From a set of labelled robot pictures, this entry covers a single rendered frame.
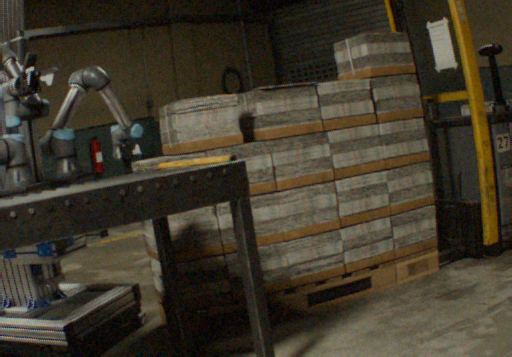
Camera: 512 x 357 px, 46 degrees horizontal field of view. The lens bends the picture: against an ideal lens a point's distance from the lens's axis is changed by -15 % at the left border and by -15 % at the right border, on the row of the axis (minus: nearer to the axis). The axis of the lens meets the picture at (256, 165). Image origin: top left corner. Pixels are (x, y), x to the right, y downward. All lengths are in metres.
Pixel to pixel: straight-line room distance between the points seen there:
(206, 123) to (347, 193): 0.75
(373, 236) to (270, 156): 0.65
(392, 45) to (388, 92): 0.26
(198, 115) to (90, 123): 7.28
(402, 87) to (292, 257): 1.02
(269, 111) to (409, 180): 0.82
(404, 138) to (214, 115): 0.98
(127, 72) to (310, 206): 7.76
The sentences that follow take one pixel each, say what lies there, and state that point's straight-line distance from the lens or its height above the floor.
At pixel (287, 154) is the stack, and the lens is 3.14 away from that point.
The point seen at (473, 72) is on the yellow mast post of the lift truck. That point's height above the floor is 1.04.
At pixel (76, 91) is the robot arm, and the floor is 1.24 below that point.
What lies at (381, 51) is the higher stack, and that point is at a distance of 3.42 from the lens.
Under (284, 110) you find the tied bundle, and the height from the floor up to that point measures 0.95.
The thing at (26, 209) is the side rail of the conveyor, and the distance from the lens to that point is 1.83.
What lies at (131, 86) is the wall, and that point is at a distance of 10.69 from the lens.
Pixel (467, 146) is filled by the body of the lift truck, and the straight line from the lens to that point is 3.85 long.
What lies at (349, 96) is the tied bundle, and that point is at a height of 0.98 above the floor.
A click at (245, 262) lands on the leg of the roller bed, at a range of 2.26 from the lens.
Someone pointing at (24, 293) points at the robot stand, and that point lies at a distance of 3.15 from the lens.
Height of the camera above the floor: 0.90
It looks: 3 degrees down
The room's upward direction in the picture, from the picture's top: 9 degrees counter-clockwise
